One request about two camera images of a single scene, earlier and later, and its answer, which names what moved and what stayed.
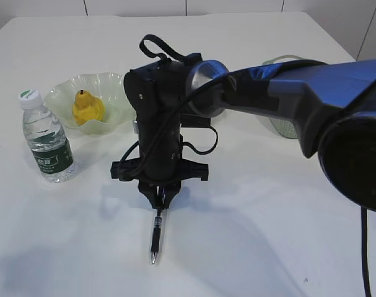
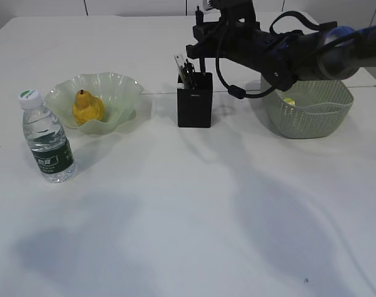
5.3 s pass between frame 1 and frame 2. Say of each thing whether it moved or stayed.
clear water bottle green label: stayed
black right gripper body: moved
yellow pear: stayed
